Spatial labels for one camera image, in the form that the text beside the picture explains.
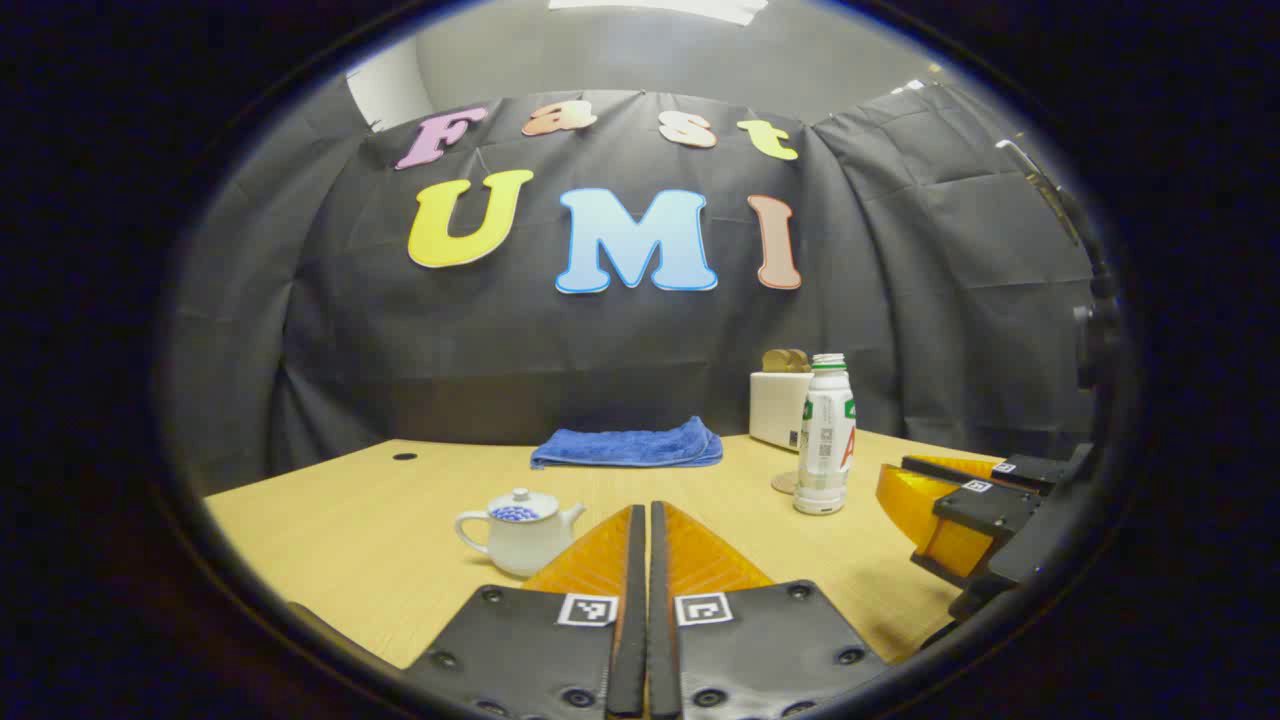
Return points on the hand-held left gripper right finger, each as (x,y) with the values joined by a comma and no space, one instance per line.
(661,640)

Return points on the small ceiling light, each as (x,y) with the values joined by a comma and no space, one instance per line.
(915,86)

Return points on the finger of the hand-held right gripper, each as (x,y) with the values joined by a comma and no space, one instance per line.
(990,510)
(1040,474)

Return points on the white water bottle green label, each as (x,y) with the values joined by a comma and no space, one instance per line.
(822,440)

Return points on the brown toast slices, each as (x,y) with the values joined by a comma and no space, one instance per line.
(785,361)

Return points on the round wooden coaster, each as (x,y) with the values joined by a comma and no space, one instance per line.
(782,484)

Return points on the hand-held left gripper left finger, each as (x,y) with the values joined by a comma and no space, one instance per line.
(626,640)

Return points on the blue folded towel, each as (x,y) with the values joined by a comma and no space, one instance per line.
(630,448)

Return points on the white toaster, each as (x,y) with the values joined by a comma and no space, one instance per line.
(775,410)

